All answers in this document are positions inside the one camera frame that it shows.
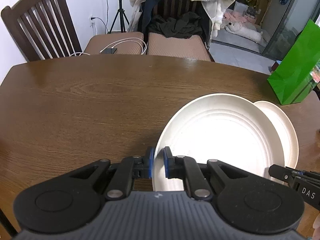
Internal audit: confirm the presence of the large cream plate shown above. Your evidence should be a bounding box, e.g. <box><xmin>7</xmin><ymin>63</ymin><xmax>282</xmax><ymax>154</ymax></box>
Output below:
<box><xmin>152</xmin><ymin>93</ymin><xmax>285</xmax><ymax>191</ymax></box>

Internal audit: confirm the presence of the right hand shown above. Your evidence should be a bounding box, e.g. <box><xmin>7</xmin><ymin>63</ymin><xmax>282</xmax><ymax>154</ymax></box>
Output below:
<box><xmin>312</xmin><ymin>213</ymin><xmax>320</xmax><ymax>240</ymax></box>

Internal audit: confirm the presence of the green paper bag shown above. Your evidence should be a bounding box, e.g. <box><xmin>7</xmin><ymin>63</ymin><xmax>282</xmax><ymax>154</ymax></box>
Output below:
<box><xmin>267</xmin><ymin>20</ymin><xmax>319</xmax><ymax>105</ymax></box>

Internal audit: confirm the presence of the black power bank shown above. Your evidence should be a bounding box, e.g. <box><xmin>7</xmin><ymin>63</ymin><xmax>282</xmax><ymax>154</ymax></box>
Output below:
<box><xmin>100</xmin><ymin>48</ymin><xmax>117</xmax><ymax>54</ymax></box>

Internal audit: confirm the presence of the white plush toy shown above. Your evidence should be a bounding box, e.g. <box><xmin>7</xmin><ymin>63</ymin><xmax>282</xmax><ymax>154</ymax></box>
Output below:
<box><xmin>225</xmin><ymin>22</ymin><xmax>263</xmax><ymax>43</ymax></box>

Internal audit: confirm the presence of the dark wooden slat chair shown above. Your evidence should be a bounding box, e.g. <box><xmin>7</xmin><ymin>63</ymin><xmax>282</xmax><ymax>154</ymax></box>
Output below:
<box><xmin>0</xmin><ymin>0</ymin><xmax>144</xmax><ymax>62</ymax></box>

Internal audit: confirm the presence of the black garment on seat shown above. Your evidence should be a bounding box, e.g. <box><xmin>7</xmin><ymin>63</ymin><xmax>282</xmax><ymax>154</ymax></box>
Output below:
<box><xmin>148</xmin><ymin>12</ymin><xmax>202</xmax><ymax>39</ymax></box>

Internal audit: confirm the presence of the black light stand tripod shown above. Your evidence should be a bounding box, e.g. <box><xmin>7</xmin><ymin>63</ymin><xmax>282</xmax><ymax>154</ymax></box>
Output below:
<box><xmin>108</xmin><ymin>0</ymin><xmax>129</xmax><ymax>34</ymax></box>

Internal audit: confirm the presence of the clothes covered chair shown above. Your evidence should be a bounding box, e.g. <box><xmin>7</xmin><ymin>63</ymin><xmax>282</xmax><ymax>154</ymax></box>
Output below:
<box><xmin>137</xmin><ymin>0</ymin><xmax>214</xmax><ymax>62</ymax></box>

